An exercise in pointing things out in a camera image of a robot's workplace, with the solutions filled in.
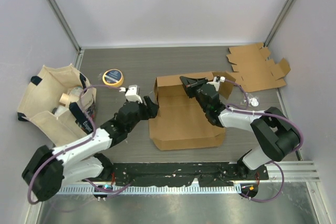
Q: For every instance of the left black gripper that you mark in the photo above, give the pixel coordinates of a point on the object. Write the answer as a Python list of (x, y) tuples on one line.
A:
[(151, 108)]

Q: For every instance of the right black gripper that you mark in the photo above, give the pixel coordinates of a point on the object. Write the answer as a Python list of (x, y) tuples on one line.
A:
[(189, 84)]

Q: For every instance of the large brown cardboard box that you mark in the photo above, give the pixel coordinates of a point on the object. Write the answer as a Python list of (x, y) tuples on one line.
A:
[(180, 123)]

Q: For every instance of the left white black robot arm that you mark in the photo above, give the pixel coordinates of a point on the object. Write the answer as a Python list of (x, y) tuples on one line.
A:
[(50, 169)]

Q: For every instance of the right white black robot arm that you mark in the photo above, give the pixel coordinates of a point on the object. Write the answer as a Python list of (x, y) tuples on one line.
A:
[(276, 135)]

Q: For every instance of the yellow masking tape roll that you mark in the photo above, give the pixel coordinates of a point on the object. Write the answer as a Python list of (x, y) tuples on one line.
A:
[(113, 78)]

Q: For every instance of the cardboard tube in bag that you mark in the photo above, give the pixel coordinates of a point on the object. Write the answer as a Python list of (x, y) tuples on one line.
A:
[(65, 99)]

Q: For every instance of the beige canvas tote bag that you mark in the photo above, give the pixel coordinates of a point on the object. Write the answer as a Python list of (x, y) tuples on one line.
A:
[(40, 104)]

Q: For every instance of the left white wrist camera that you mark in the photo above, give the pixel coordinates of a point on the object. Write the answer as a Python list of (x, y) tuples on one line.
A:
[(131, 93)]

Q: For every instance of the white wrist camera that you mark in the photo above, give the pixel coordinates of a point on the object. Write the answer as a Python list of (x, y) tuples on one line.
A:
[(131, 93), (217, 82)]

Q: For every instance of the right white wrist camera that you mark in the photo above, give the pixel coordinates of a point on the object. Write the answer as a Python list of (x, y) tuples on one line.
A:
[(217, 82)]

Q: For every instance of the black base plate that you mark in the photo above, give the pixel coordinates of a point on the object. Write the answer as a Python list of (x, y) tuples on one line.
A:
[(208, 174)]

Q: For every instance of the white slotted cable duct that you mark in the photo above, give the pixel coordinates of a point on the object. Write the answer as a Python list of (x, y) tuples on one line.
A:
[(194, 188)]

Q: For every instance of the right aluminium frame post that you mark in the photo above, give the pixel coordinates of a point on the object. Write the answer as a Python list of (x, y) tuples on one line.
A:
[(279, 20)]

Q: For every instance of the aluminium frame post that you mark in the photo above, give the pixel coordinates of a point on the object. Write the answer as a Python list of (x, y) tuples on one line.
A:
[(64, 24), (279, 20)]

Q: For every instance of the left aluminium frame post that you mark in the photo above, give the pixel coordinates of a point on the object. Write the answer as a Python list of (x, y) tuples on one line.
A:
[(64, 24)]

